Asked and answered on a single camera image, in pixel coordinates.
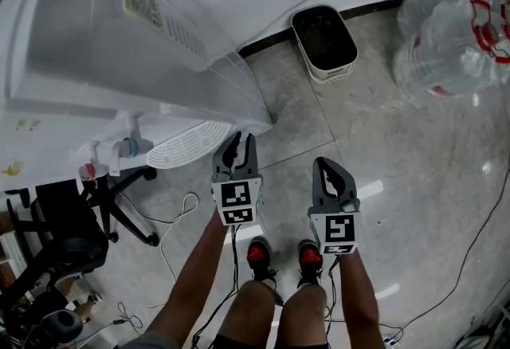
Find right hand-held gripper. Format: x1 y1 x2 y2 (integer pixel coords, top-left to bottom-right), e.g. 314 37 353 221
307 156 362 256

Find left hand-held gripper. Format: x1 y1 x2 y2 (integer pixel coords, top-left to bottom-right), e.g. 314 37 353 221
210 131 265 227

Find white water dispenser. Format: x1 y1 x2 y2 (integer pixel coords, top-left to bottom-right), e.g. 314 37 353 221
0 0 278 198

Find person's left forearm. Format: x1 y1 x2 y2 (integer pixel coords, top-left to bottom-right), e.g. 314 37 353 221
144 207 233 341

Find person's right forearm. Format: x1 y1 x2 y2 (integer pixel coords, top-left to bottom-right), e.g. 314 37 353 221
334 249 386 349

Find grey plastic part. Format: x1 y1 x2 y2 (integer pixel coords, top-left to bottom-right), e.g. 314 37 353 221
112 113 155 166

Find white plastic part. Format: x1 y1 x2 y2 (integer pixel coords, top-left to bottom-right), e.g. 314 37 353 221
78 139 111 182

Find white drip tray grille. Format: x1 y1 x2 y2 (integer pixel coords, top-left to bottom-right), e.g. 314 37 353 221
146 120 234 171

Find person's right red shoe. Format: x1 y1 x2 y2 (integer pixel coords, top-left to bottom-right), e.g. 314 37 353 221
296 239 325 289

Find person's red shoe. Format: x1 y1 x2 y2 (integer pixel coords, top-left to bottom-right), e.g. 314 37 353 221
296 239 325 289
245 236 281 289

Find person's left red shoe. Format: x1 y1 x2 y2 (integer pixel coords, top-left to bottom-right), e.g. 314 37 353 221
245 236 281 289

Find person's right leg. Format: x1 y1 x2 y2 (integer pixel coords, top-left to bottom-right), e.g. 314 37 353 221
276 283 332 347

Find person's leg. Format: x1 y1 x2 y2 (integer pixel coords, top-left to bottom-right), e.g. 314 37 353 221
276 283 332 347
216 279 277 341

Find white bin with black liner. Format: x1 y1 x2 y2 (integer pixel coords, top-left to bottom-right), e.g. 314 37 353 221
289 4 359 85

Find person's left leg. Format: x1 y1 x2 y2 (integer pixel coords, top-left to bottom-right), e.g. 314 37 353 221
216 279 277 341

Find white power strip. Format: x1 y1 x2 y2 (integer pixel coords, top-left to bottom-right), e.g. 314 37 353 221
379 332 405 348

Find black office chair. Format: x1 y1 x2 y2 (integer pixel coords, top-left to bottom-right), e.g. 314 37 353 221
0 165 161 301

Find person's black shorts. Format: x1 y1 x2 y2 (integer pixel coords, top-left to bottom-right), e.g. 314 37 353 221
212 332 332 349

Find person's grey shirt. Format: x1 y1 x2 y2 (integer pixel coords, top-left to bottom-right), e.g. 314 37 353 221
131 331 169 349

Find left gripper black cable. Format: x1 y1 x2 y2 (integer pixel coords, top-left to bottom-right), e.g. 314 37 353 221
190 223 242 349

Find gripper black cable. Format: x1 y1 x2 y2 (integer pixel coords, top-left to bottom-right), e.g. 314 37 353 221
190 223 242 349
322 255 344 349

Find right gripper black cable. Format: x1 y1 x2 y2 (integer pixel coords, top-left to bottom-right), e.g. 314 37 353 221
322 255 344 349

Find white floor cable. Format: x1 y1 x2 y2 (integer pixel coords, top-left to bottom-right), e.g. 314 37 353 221
159 191 201 285

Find black cable with adapter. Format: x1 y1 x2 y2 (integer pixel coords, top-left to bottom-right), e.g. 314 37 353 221
378 167 510 335
112 300 145 331

